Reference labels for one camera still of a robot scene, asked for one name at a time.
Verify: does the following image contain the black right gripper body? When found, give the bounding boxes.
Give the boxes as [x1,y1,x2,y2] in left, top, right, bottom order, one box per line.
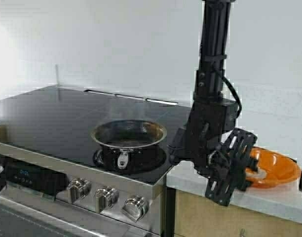
[186,99,257,206]

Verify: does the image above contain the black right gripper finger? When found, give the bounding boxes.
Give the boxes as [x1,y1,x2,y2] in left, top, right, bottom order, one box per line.
[239,148,260,191]

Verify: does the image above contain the raw grey shrimp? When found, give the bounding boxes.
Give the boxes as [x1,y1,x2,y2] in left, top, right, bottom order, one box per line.
[246,167,267,180]

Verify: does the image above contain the orange plastic bowl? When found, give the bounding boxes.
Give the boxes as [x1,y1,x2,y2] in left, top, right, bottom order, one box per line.
[252,147,301,189]

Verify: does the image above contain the small black frying pan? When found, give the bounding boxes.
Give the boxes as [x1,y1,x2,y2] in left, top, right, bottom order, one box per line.
[91,119,167,174]

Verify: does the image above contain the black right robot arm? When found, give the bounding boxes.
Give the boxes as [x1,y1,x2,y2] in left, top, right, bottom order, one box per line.
[185,0,258,206]

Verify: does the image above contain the wooden cabinet under counter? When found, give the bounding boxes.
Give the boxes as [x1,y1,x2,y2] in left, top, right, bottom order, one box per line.
[174,191,302,237]

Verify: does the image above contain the middle chrome stove knob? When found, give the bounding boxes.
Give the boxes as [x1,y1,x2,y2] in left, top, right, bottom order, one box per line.
[94,186,119,213]

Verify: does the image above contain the stainless steel induction stove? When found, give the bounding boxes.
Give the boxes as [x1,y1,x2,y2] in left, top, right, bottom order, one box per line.
[0,86,189,237]

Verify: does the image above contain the left chrome stove knob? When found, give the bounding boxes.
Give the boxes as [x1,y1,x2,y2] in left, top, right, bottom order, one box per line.
[67,178,91,203]

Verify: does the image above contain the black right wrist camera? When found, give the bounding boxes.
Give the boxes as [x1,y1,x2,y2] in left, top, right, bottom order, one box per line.
[167,126,191,165]

